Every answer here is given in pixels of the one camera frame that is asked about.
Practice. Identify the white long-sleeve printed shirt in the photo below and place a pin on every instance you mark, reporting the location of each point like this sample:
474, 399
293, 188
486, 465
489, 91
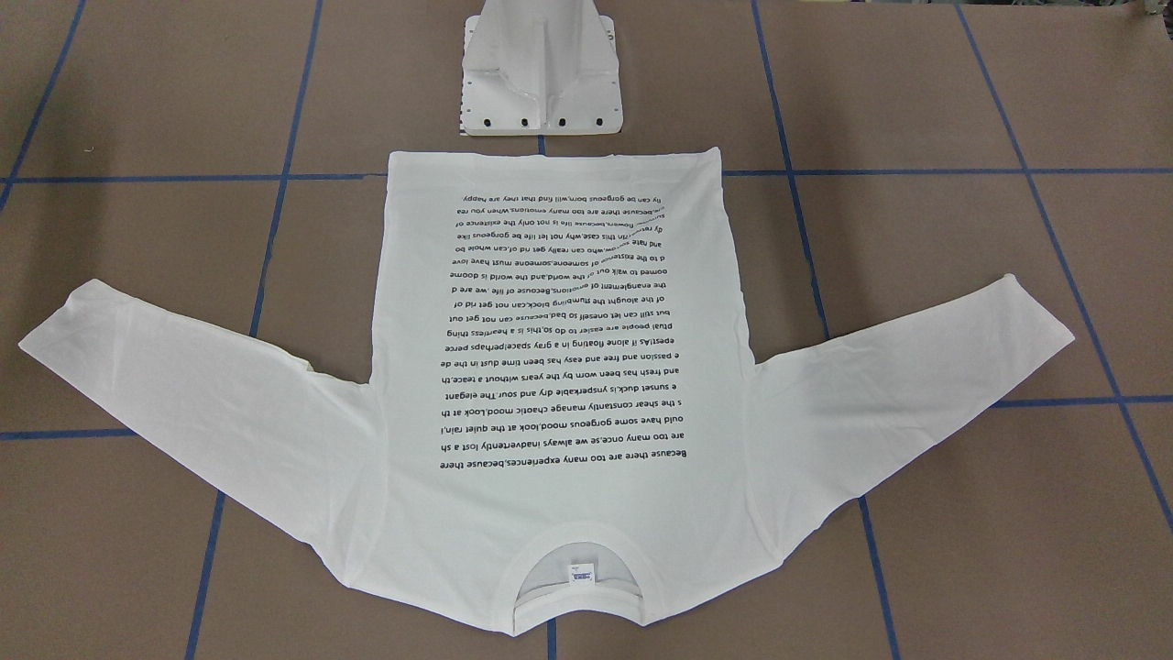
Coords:
563, 411

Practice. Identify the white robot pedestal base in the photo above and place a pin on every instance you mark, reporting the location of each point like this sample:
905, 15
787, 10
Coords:
540, 68

